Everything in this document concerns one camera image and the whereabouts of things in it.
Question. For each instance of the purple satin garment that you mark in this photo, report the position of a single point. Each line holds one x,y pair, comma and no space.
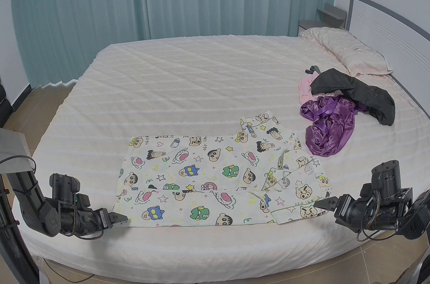
329,131

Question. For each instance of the bed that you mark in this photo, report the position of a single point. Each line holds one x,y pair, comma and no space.
184,84

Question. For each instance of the dark grey garment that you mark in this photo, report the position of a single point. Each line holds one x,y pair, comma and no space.
312,69

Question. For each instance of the black garment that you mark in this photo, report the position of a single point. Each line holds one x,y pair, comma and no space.
362,94

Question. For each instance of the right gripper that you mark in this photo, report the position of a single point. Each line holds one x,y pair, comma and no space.
347,212

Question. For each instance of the pink garment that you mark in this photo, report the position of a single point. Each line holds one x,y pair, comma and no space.
305,88

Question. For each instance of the white printed pyjama top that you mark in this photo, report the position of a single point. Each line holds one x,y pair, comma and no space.
215,175

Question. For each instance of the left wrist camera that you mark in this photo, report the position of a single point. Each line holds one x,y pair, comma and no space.
82,201

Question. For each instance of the grey bedside table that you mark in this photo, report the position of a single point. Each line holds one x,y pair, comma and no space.
327,15

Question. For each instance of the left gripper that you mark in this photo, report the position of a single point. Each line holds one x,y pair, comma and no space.
92,220

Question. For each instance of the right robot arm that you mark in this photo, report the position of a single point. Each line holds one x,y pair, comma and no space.
403,215

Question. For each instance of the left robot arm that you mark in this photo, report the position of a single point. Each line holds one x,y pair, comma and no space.
37,208

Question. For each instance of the pale pink pillow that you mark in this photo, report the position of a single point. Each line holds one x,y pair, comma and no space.
349,49

